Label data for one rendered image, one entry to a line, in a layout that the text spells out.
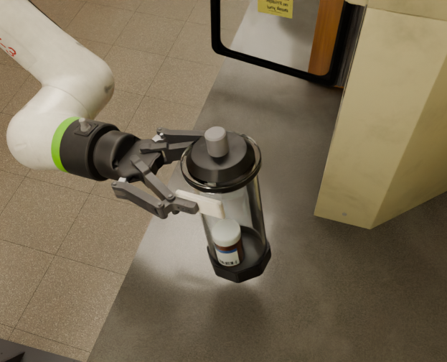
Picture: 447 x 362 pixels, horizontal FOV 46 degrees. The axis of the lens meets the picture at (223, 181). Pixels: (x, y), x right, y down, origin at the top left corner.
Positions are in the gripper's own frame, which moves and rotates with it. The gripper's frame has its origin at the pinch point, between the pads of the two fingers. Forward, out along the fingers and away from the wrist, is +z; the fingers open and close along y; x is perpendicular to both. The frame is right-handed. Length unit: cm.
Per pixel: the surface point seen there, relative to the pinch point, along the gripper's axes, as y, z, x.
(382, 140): 19.7, 16.9, 5.3
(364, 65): 18.1, 14.4, -9.1
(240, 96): 43, -21, 21
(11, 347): -11, -98, 102
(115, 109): 102, -128, 90
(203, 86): 135, -98, 95
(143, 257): -2.6, -20.0, 23.8
